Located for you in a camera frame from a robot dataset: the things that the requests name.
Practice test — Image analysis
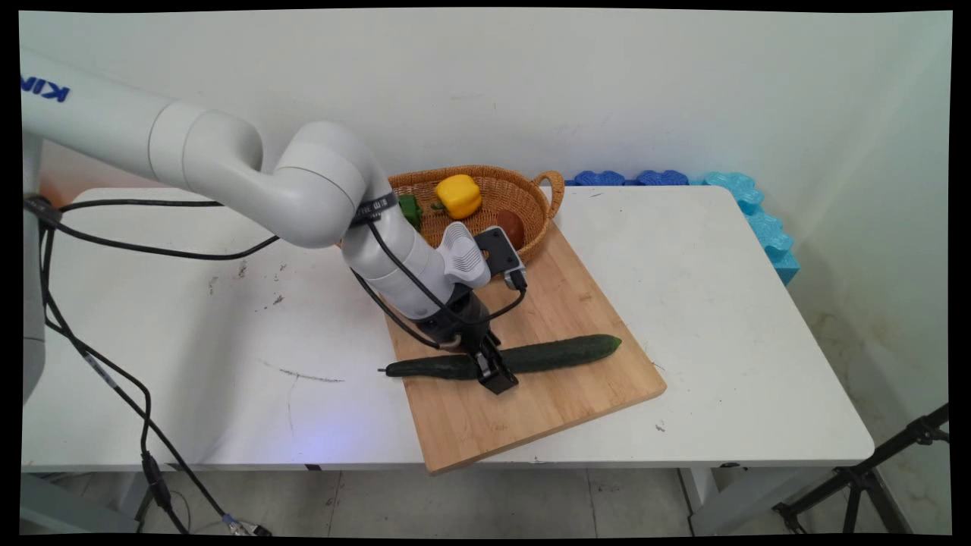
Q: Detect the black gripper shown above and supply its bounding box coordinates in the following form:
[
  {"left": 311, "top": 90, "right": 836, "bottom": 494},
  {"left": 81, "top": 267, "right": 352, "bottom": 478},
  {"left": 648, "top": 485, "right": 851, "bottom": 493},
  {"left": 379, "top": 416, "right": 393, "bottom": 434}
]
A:
[{"left": 416, "top": 287, "right": 521, "bottom": 396}]

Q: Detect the white table leg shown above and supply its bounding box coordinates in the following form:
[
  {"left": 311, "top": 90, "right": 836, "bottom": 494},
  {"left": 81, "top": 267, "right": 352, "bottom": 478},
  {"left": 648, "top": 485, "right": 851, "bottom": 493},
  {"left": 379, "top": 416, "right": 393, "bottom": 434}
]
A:
[{"left": 677, "top": 464, "right": 763, "bottom": 536}]

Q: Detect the long dark green cucumber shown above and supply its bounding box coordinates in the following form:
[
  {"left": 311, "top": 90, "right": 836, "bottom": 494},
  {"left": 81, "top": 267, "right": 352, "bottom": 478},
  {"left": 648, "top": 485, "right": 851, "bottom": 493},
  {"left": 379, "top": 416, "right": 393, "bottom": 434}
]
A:
[{"left": 378, "top": 334, "right": 623, "bottom": 381}]

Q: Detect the wooden cutting board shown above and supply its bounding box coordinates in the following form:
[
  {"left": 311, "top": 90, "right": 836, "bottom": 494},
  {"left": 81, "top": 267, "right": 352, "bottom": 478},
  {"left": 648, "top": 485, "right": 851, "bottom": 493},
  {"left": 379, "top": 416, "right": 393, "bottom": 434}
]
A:
[{"left": 383, "top": 220, "right": 668, "bottom": 475}]

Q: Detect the yellow bell pepper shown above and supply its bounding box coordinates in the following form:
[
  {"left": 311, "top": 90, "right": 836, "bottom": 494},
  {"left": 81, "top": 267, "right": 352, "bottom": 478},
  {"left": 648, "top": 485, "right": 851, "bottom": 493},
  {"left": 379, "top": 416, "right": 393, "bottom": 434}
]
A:
[{"left": 432, "top": 174, "right": 483, "bottom": 221}]

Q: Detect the black tripod stand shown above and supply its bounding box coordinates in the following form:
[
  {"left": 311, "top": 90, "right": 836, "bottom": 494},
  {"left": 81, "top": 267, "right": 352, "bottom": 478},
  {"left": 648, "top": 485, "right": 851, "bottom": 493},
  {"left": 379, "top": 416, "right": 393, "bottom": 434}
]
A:
[{"left": 772, "top": 403, "right": 951, "bottom": 535}]

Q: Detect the light blue foam mat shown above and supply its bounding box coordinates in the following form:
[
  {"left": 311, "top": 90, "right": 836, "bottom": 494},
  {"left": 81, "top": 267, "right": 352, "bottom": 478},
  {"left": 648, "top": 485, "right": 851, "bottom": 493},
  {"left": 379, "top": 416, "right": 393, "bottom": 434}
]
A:
[{"left": 702, "top": 171, "right": 802, "bottom": 286}]

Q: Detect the woven wicker basket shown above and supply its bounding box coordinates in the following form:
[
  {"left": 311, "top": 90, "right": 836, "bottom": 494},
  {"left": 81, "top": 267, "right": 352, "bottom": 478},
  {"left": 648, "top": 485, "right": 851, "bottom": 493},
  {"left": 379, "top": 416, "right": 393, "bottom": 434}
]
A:
[{"left": 387, "top": 165, "right": 567, "bottom": 268}]

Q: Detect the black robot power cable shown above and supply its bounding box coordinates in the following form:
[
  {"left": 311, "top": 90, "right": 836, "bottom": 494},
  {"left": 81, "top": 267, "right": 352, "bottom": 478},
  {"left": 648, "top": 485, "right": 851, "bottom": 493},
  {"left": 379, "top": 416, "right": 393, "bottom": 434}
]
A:
[{"left": 23, "top": 196, "right": 283, "bottom": 536}]

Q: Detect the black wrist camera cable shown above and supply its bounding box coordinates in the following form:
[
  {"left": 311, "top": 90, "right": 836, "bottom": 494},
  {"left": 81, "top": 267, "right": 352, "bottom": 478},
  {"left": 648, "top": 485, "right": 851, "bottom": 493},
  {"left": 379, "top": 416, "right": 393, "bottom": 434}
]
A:
[{"left": 350, "top": 220, "right": 529, "bottom": 351}]

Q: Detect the brown cap mushroom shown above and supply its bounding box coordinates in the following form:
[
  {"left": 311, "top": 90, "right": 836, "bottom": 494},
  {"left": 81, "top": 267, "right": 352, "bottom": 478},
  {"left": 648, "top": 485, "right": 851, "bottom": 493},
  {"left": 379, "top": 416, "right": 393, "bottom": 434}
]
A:
[{"left": 496, "top": 209, "right": 526, "bottom": 251}]

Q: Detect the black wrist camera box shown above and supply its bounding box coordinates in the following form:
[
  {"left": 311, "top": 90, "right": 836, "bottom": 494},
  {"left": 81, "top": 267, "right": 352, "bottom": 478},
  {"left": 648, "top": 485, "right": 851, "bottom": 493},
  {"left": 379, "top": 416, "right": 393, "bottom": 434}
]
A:
[{"left": 474, "top": 225, "right": 529, "bottom": 293}]

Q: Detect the white ribbed camera mount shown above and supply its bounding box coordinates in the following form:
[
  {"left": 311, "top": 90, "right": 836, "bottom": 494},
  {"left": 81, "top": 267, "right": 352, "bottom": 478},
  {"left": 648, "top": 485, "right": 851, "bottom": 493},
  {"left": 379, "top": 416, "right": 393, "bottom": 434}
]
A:
[{"left": 439, "top": 221, "right": 492, "bottom": 290}]

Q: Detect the black strap on arm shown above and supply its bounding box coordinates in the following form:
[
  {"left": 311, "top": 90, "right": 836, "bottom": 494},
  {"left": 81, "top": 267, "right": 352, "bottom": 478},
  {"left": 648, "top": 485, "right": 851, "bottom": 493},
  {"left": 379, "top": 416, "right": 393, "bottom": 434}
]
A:
[{"left": 351, "top": 191, "right": 400, "bottom": 226}]

